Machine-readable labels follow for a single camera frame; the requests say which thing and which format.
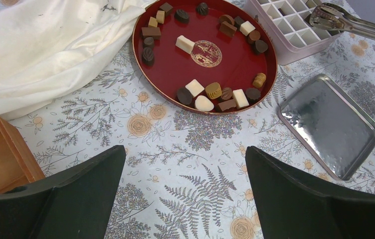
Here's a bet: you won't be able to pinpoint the floral table mat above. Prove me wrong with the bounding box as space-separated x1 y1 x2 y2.
11 34 375 239

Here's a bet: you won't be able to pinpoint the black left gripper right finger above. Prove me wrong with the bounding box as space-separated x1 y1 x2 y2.
245 146 375 239

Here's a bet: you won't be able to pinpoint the cream cloth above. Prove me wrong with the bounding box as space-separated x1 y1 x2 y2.
0 0 151 120

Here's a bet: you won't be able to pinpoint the red round tray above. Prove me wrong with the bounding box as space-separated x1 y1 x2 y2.
132 0 278 106

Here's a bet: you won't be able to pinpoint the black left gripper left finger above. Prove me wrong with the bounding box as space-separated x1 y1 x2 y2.
0 145 126 239

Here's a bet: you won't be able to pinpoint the silver tin lid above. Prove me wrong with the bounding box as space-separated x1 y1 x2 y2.
278 74 375 181

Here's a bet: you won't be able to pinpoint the silver metal tongs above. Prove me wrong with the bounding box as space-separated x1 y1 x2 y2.
308 2 375 40

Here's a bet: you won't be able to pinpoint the pink tin with white dividers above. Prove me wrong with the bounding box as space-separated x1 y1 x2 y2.
243 0 341 65

